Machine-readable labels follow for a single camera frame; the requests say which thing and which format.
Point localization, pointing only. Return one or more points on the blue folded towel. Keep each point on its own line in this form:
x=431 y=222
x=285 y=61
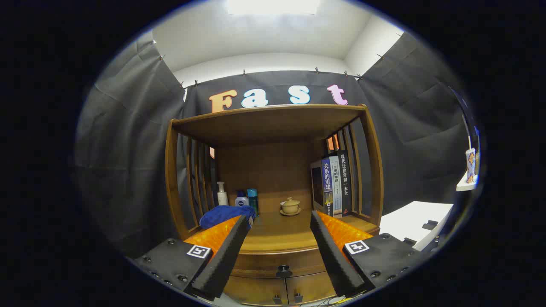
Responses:
x=222 y=215

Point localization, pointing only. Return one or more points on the white spine book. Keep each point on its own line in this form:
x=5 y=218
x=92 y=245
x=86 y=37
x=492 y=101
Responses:
x=336 y=187

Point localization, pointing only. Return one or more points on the blue spine book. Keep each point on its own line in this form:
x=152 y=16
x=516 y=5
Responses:
x=326 y=179

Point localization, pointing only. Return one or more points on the wooden cabinet with slatted frame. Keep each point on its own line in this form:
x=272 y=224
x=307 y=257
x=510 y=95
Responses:
x=264 y=170

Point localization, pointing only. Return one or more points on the small black device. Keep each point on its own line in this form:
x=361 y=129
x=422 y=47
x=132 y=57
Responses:
x=430 y=224

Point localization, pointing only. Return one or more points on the wooden countertop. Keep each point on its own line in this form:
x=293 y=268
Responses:
x=273 y=234

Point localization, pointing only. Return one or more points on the patterned paper cup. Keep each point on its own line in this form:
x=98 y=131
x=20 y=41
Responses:
x=470 y=166

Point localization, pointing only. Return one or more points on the teal translucent bottle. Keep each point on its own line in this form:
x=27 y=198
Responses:
x=253 y=200

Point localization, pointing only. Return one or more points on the white bottle with blue cap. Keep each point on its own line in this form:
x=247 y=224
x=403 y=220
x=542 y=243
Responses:
x=242 y=201

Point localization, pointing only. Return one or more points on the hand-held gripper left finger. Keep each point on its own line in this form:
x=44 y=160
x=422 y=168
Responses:
x=226 y=260

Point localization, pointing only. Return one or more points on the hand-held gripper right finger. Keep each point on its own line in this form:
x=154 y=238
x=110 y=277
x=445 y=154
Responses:
x=337 y=264

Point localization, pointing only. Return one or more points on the white table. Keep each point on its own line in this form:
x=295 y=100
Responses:
x=409 y=221

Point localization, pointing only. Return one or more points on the wooden drawer with black knob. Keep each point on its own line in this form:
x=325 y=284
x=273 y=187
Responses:
x=260 y=264

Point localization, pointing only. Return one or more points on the beige lidded teacup with saucer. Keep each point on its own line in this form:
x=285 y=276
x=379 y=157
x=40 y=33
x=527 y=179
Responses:
x=291 y=207

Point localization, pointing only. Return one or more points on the wooden cabinet door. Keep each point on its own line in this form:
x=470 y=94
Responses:
x=311 y=288
x=251 y=291

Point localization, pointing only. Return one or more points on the grey boxed book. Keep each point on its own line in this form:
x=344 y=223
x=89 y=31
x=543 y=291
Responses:
x=318 y=187

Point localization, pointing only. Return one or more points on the white pump bottle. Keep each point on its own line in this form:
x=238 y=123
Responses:
x=222 y=198

